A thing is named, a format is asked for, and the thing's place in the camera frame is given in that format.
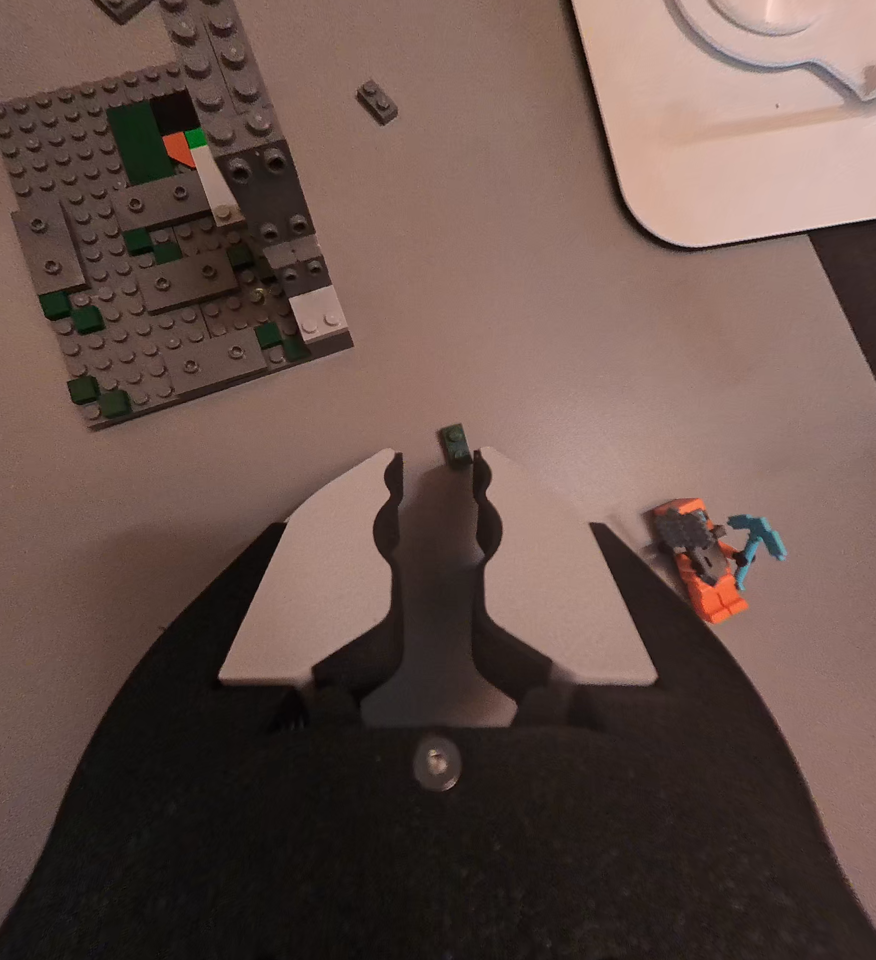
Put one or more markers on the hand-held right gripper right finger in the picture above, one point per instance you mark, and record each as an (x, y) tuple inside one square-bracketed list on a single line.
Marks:
[(565, 592)]

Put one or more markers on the orange toy minifigure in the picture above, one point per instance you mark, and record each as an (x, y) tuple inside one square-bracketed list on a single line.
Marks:
[(707, 577)]

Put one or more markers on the grey toy brick model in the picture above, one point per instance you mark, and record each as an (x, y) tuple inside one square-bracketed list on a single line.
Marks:
[(108, 315)]

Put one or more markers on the small grey two-stud brick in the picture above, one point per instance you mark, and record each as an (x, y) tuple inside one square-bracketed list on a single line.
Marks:
[(376, 101)]

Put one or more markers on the white book stand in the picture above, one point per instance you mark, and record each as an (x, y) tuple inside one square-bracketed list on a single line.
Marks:
[(707, 150)]

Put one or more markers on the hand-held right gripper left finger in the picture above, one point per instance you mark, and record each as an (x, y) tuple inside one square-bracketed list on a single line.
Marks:
[(310, 592)]

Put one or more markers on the grey desk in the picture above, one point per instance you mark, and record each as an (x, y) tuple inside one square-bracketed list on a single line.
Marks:
[(520, 300)]

